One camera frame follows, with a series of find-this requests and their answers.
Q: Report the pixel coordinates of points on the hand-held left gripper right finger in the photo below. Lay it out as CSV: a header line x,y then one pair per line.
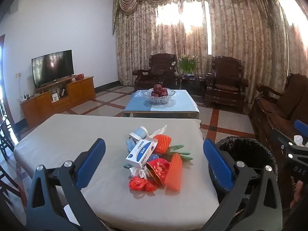
x,y
217,163

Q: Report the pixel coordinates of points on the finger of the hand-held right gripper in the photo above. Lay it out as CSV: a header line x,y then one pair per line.
x,y
302,127
285,142

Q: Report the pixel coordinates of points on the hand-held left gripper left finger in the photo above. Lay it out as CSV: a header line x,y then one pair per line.
x,y
92,157

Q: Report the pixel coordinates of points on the black bagged trash bin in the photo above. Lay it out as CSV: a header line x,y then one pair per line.
x,y
243,149

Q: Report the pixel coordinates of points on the blue plastic shoe cover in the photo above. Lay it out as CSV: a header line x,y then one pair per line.
x,y
130,145

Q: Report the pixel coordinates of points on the long orange foam fruit net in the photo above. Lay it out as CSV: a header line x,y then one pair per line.
x,y
174,173

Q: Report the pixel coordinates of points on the white and blue carton box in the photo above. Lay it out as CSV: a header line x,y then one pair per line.
x,y
142,152

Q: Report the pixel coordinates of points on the red wrapper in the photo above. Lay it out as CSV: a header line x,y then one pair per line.
x,y
140,184

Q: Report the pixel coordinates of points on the short orange foam fruit net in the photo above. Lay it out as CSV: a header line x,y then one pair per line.
x,y
163,143

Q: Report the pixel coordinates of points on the red and gold paper cup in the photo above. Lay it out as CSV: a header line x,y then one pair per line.
x,y
160,169

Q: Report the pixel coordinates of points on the person's right hand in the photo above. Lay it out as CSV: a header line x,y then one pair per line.
x,y
298,193

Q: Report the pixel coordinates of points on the white paper item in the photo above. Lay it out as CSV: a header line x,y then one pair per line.
x,y
298,140

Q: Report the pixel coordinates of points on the grey covered table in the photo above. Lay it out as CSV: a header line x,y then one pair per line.
x,y
72,137

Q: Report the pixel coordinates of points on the dark wooden sofa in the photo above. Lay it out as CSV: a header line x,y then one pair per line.
x,y
272,110

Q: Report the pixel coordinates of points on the green rubber glove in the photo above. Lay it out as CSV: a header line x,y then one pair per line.
x,y
181,150

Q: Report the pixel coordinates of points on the white crumpled tissue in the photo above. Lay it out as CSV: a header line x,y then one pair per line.
x,y
139,172

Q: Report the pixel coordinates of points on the light blue face mask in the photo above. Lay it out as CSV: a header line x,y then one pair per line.
x,y
138,132

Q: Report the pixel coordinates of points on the white flat tissue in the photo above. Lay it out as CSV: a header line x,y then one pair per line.
x,y
158,130

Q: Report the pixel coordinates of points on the white box on cabinet shelf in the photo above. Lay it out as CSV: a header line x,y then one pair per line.
x,y
55,98

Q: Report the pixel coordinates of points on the wooden television cabinet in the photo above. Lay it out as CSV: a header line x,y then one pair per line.
x,y
77,89

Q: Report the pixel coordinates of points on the coffee table with blue cover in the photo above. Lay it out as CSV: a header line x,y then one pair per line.
x,y
182,101

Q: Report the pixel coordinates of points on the red ornament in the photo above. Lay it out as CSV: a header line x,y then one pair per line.
x,y
79,77

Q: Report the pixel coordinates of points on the dark wooden side table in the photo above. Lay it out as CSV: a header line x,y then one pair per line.
x,y
192,84

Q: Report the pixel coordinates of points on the glass fruit bowl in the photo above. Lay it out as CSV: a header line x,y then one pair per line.
x,y
157,100

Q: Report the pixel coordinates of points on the dark wooden armchair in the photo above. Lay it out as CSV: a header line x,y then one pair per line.
x,y
226,77
158,67

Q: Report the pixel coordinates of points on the red apple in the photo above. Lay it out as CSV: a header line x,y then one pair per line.
x,y
154,93
159,94
164,92
157,87

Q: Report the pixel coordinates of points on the dark wooden dining chair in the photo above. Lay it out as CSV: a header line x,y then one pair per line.
x,y
6,134
8,185

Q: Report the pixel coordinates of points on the white power strip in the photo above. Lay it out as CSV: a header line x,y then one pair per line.
x,y
24,97

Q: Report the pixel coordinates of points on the flat screen television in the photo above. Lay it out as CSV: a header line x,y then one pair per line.
x,y
53,67

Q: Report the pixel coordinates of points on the potted green plant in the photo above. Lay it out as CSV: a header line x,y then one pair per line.
x,y
186,63

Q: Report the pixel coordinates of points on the floral beige curtain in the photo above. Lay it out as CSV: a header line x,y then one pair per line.
x,y
139,53

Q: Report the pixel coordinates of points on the white wall socket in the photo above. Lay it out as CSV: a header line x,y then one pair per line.
x,y
18,74

